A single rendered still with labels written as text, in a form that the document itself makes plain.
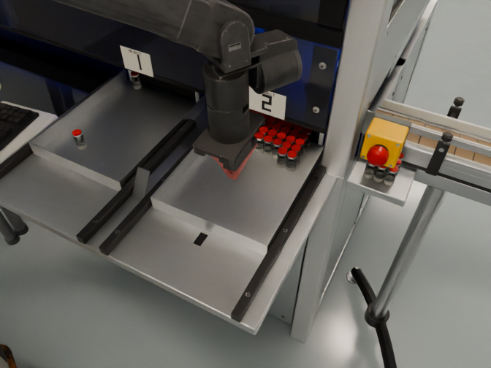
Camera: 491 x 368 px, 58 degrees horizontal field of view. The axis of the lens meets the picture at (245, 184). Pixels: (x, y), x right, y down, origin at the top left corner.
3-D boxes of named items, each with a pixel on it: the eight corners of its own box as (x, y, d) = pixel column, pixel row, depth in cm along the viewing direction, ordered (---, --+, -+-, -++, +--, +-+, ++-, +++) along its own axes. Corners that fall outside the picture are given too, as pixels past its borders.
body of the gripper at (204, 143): (265, 125, 66) (266, 84, 60) (232, 170, 60) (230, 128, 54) (228, 113, 68) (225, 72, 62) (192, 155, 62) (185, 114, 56)
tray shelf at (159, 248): (113, 81, 125) (112, 75, 124) (348, 161, 103) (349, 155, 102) (-28, 191, 97) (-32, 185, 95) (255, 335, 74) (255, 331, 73)
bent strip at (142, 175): (143, 185, 95) (138, 166, 91) (154, 190, 94) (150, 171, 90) (100, 231, 87) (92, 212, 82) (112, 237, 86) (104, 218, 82)
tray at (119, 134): (126, 79, 122) (123, 69, 120) (205, 106, 114) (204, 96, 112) (33, 153, 102) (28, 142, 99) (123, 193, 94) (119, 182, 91)
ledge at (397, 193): (364, 148, 106) (366, 142, 105) (418, 166, 102) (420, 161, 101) (345, 186, 98) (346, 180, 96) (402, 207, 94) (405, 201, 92)
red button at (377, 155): (369, 152, 88) (373, 137, 86) (389, 159, 87) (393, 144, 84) (363, 164, 86) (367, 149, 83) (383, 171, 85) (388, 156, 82)
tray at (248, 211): (231, 116, 111) (230, 105, 109) (328, 147, 103) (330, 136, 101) (153, 208, 91) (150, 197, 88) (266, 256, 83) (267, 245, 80)
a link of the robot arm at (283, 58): (187, 4, 53) (219, 26, 47) (269, -19, 56) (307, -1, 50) (202, 91, 61) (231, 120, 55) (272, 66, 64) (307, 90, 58)
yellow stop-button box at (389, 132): (369, 137, 94) (376, 110, 89) (402, 148, 92) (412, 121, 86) (358, 159, 89) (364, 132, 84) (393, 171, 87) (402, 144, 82)
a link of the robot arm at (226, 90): (193, 55, 54) (215, 79, 51) (242, 40, 57) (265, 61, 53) (199, 100, 60) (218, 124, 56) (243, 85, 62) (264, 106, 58)
